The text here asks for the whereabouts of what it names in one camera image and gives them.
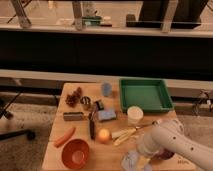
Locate light blue towel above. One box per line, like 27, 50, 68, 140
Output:
120, 149, 154, 171

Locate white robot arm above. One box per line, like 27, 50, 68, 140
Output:
136, 119, 213, 171

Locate purple bowl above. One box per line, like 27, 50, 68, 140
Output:
157, 149, 174, 160

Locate red bowl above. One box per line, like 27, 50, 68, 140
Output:
61, 139, 90, 170

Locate metal spoon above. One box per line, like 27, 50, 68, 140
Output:
134, 119, 163, 131

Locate white lidded jar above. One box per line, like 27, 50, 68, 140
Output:
127, 106, 144, 125

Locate blue sponge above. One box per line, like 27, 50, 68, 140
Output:
98, 109, 117, 122

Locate green plastic tray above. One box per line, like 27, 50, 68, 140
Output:
119, 79, 173, 113

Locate small black box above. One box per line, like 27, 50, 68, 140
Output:
95, 100, 104, 110

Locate orange carrot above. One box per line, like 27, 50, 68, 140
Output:
54, 127, 76, 148

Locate blue small cup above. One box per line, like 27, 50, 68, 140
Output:
101, 83, 112, 97

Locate brown pine cones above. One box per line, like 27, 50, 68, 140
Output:
65, 87, 82, 107

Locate black office chair base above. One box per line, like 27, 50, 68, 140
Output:
0, 93, 36, 141

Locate black handled knife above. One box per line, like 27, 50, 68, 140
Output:
88, 106, 97, 140

